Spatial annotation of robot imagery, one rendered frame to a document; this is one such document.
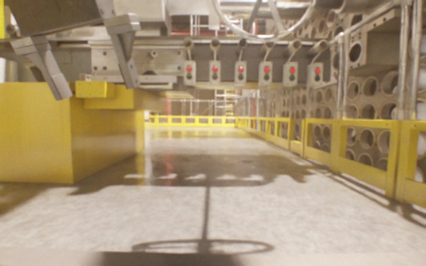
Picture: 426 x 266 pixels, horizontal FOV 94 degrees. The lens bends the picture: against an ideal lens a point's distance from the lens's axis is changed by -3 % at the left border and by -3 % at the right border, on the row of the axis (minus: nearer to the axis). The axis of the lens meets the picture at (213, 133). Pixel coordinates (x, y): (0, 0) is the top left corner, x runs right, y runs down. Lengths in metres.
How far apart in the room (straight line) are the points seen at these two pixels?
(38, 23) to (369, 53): 2.31
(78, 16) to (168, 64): 1.27
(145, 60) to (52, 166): 0.90
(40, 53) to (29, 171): 1.24
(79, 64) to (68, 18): 1.54
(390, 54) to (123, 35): 2.36
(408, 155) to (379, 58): 1.31
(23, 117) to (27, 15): 1.22
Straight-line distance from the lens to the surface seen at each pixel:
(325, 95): 3.70
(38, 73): 2.04
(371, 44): 2.42
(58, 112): 1.45
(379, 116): 2.74
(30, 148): 1.58
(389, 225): 1.06
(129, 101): 1.39
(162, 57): 1.63
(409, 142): 1.29
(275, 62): 1.60
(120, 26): 0.34
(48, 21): 0.39
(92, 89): 1.35
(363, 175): 1.53
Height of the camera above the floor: 0.40
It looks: 5 degrees down
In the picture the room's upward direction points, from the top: 1 degrees clockwise
